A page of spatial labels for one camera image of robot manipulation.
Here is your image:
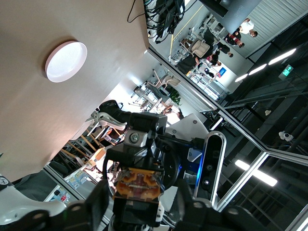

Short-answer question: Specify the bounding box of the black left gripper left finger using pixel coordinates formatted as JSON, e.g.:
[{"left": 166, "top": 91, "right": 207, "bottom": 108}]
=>
[{"left": 0, "top": 180, "right": 114, "bottom": 231}]

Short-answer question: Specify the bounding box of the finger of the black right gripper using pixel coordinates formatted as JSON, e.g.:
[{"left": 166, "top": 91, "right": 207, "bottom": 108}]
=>
[
  {"left": 130, "top": 112, "right": 168, "bottom": 135},
  {"left": 105, "top": 129, "right": 167, "bottom": 174}
]

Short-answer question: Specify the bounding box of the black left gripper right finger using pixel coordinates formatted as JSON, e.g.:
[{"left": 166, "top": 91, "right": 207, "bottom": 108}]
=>
[{"left": 167, "top": 180, "right": 268, "bottom": 231}]

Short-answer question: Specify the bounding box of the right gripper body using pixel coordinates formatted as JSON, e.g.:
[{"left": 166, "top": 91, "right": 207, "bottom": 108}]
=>
[{"left": 155, "top": 113, "right": 209, "bottom": 189}]

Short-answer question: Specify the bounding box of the green potted plant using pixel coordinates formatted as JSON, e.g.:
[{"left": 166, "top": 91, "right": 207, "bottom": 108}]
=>
[{"left": 169, "top": 88, "right": 182, "bottom": 106}]

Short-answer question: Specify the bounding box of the black and white chair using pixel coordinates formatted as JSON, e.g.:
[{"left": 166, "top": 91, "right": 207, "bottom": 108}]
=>
[{"left": 85, "top": 99, "right": 132, "bottom": 132}]

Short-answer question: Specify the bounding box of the long ceiling light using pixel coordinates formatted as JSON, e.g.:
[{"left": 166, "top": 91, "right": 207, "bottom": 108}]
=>
[{"left": 234, "top": 159, "right": 278, "bottom": 187}]

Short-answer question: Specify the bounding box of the beige office chair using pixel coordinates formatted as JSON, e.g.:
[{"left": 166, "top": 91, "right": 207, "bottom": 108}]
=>
[{"left": 189, "top": 39, "right": 210, "bottom": 58}]

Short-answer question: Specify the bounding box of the white round plate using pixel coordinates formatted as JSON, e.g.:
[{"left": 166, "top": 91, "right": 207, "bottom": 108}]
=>
[{"left": 44, "top": 40, "right": 88, "bottom": 83}]

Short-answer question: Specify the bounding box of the green exit sign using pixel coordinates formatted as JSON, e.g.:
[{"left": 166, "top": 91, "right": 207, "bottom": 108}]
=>
[{"left": 278, "top": 64, "right": 295, "bottom": 78}]

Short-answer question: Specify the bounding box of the person in white shirt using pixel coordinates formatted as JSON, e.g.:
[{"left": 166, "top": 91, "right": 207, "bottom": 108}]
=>
[{"left": 239, "top": 18, "right": 258, "bottom": 38}]

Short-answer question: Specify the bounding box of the grey monitor back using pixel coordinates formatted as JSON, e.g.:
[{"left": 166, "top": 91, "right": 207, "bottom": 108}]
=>
[{"left": 199, "top": 0, "right": 263, "bottom": 35}]

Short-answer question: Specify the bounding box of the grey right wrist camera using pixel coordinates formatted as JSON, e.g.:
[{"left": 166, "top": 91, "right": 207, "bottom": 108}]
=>
[{"left": 193, "top": 131, "right": 227, "bottom": 210}]

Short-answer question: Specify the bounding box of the white security camera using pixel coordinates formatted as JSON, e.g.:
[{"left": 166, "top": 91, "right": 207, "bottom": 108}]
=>
[{"left": 278, "top": 130, "right": 295, "bottom": 142}]

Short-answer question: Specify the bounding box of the black cable bundle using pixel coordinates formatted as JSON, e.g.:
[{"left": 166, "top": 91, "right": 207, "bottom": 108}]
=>
[{"left": 143, "top": 0, "right": 186, "bottom": 44}]

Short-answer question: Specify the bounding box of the black looped cable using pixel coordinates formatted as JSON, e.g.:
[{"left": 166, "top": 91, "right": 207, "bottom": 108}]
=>
[{"left": 127, "top": 0, "right": 145, "bottom": 24}]

